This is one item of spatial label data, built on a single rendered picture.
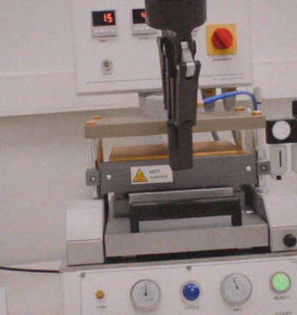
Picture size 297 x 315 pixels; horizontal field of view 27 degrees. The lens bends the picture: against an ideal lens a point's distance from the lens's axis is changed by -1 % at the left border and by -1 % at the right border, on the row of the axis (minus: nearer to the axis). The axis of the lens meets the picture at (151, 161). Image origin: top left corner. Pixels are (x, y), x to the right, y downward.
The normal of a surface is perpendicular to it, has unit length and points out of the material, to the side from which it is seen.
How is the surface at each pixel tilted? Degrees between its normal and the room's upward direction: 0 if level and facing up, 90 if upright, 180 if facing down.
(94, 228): 41
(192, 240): 90
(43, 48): 90
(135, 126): 90
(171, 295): 65
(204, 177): 90
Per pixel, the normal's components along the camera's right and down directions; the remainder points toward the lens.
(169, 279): 0.00, -0.30
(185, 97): 0.22, 0.64
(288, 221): -0.02, -0.67
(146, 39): 0.04, 0.12
